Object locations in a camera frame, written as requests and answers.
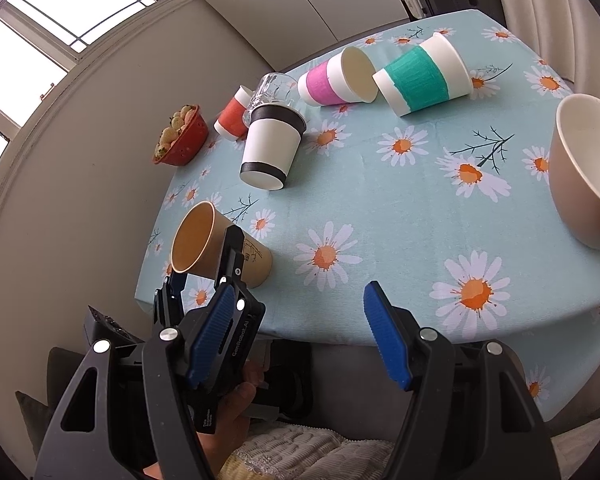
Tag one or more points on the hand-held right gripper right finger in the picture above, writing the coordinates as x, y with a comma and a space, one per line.
386, 340

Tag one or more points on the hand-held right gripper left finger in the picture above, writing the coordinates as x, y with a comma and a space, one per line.
211, 332

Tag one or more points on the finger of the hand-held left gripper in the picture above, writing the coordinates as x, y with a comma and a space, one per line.
170, 302
233, 252

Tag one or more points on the brown paper cup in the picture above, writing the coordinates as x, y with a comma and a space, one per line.
258, 261

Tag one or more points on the white cup with black bands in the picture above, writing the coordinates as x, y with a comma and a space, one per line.
272, 145

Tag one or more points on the orange banded paper cup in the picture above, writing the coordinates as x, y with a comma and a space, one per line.
230, 116

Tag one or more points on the pink banded paper cup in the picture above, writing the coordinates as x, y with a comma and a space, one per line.
319, 85

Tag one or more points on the teal banded paper cup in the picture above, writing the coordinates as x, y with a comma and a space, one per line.
415, 78

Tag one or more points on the person's left hand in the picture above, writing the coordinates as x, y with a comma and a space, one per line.
232, 410

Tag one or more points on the white knitted cloth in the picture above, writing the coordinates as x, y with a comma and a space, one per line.
290, 452

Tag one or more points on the red plastic basket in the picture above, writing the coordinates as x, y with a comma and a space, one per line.
186, 146

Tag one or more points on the blue daisy print tablecloth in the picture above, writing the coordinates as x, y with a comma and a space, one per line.
405, 215

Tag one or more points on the pile of pale strawberries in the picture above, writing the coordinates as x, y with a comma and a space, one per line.
170, 135

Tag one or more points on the clear glass mug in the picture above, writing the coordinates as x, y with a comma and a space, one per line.
274, 86

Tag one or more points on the brown bowl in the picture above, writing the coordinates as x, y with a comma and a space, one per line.
575, 187

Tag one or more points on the white cabinet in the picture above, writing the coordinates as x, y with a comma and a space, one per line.
305, 0

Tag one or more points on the window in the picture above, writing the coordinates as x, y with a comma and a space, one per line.
25, 60

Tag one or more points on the cream upholstered chair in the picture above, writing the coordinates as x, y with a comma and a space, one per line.
545, 5

